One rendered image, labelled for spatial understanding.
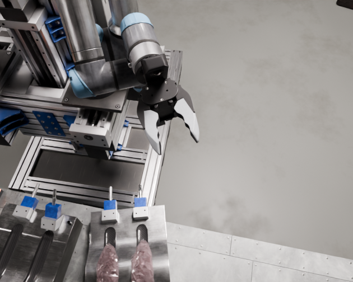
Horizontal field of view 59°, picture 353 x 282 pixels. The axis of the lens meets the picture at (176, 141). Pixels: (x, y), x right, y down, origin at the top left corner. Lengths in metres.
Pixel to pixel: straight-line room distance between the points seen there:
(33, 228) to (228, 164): 1.40
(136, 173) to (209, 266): 0.92
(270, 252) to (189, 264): 0.29
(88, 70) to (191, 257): 0.71
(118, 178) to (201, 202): 0.55
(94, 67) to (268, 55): 2.25
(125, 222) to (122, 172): 0.82
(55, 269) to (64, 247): 0.07
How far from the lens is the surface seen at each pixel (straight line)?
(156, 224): 1.13
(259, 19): 3.23
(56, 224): 1.13
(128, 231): 1.13
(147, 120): 0.59
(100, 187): 1.90
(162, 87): 0.62
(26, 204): 1.21
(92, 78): 0.79
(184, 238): 1.17
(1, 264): 1.21
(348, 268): 1.29
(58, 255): 1.13
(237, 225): 2.05
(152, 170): 1.90
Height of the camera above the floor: 1.94
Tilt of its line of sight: 59 degrees down
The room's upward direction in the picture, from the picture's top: straight up
